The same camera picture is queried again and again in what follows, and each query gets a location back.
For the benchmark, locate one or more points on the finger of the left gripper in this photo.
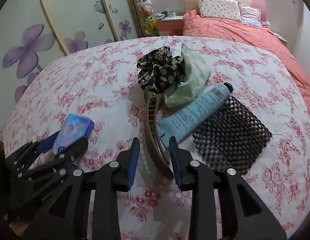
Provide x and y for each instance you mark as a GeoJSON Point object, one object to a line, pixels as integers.
{"type": "Point", "coordinates": [76, 150]}
{"type": "Point", "coordinates": [47, 144]}

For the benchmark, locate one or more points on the floral sliding wardrobe door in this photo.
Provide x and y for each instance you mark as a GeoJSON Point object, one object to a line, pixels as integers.
{"type": "Point", "coordinates": [34, 33]}

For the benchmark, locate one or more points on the floral white pillow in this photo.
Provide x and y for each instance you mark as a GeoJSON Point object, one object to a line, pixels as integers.
{"type": "Point", "coordinates": [223, 9]}

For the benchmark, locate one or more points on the green cloth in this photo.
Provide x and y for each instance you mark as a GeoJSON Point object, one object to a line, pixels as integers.
{"type": "Point", "coordinates": [197, 72]}

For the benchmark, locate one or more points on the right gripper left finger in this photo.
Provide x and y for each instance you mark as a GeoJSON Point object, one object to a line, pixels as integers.
{"type": "Point", "coordinates": [66, 214]}

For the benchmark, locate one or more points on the pink nightstand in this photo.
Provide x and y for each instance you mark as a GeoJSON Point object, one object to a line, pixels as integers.
{"type": "Point", "coordinates": [170, 26]}

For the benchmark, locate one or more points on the black floral scrunchie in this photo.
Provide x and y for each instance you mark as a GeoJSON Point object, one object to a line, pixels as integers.
{"type": "Point", "coordinates": [159, 70]}

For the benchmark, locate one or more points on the blue cream tube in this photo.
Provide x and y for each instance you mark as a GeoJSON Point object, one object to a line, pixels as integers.
{"type": "Point", "coordinates": [184, 121]}

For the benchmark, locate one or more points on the striped pink pillow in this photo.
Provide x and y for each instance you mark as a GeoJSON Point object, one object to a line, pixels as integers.
{"type": "Point", "coordinates": [250, 16]}

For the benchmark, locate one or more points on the blue tissue pack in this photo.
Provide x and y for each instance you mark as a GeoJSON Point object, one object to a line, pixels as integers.
{"type": "Point", "coordinates": [74, 127]}

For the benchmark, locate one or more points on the black woven mat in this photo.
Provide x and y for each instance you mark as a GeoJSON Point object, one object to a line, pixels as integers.
{"type": "Point", "coordinates": [233, 137]}

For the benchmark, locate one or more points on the brown hair clip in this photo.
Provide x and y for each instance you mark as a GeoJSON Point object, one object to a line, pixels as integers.
{"type": "Point", "coordinates": [154, 145]}

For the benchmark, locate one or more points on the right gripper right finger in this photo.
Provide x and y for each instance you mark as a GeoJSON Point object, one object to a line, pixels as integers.
{"type": "Point", "coordinates": [243, 214]}

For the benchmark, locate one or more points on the salmon pink duvet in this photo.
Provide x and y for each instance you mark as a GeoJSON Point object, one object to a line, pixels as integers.
{"type": "Point", "coordinates": [262, 37]}

